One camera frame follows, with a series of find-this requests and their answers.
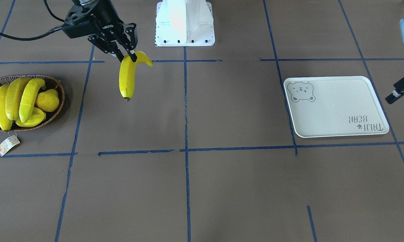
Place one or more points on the yellow lemon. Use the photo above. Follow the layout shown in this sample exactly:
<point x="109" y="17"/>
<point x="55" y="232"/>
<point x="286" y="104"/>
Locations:
<point x="47" y="101"/>

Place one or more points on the yellow star fruit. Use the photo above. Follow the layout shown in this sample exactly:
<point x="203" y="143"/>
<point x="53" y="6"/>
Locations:
<point x="37" y="117"/>

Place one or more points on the white paper price tag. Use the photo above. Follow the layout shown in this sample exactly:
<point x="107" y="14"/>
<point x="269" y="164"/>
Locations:
<point x="8" y="144"/>

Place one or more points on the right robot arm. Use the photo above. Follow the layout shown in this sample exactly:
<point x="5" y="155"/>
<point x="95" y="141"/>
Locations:
<point x="84" y="2"/>

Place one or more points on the cream bear tray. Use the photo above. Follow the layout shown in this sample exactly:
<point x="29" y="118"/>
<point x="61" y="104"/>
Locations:
<point x="334" y="106"/>

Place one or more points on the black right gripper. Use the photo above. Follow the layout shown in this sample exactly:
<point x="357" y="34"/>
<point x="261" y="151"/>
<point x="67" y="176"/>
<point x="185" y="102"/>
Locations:
<point x="103" y="17"/>

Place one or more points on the yellow banana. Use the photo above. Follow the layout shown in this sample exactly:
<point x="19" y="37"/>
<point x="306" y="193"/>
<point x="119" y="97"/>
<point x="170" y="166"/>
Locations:
<point x="13" y="97"/>
<point x="28" y="98"/>
<point x="5" y="122"/>
<point x="127" y="73"/>

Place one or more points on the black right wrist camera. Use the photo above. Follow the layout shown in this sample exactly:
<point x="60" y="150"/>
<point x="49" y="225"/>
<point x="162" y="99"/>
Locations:
<point x="80" y="21"/>

